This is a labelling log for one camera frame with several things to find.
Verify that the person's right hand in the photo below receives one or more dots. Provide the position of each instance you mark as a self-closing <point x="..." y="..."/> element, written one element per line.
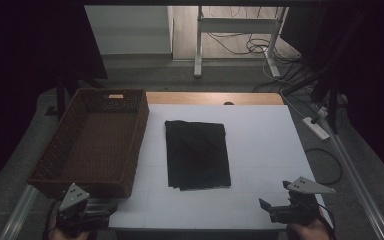
<point x="308" y="231"/>

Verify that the aluminium rail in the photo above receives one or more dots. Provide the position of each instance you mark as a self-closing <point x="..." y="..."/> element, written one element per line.
<point x="360" y="180"/>
<point x="18" y="213"/>

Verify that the black cloth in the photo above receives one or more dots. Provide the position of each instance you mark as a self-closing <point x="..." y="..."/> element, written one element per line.
<point x="196" y="153"/>

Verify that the person's left hand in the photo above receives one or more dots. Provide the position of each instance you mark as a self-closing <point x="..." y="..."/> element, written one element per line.
<point x="67" y="235"/>

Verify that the white power strip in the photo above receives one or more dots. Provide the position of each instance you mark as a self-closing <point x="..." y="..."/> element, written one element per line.
<point x="316" y="128"/>

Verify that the black metal stand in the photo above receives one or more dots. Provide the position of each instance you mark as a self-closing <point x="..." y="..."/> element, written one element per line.
<point x="330" y="90"/>
<point x="60" y="96"/>

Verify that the white table mat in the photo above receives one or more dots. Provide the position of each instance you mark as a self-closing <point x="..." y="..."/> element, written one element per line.
<point x="263" y="146"/>

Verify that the white desk frame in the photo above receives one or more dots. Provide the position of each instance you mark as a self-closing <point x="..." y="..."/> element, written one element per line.
<point x="200" y="43"/>

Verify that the brown wicker basket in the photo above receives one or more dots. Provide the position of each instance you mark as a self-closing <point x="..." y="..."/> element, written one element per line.
<point x="96" y="146"/>

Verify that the white cabinet panel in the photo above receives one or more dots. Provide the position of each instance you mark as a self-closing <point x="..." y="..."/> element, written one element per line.
<point x="130" y="30"/>

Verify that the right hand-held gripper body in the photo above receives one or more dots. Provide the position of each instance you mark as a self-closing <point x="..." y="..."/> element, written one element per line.
<point x="298" y="203"/>

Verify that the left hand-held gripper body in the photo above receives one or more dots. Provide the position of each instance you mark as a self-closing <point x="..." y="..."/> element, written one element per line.
<point x="75" y="205"/>

